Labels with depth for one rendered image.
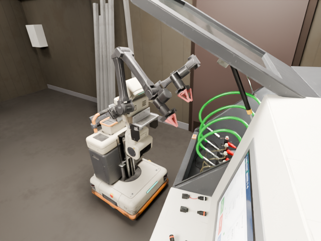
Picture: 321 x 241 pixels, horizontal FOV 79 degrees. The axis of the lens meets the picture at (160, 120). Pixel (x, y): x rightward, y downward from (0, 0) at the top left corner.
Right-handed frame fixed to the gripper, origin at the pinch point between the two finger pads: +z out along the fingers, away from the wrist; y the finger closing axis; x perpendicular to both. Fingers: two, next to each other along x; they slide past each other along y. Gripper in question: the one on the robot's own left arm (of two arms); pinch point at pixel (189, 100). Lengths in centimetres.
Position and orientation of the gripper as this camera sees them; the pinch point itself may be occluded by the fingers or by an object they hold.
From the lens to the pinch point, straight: 124.5
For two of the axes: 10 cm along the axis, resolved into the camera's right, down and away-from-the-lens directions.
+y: 5.1, -1.9, 8.4
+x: -6.8, 5.1, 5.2
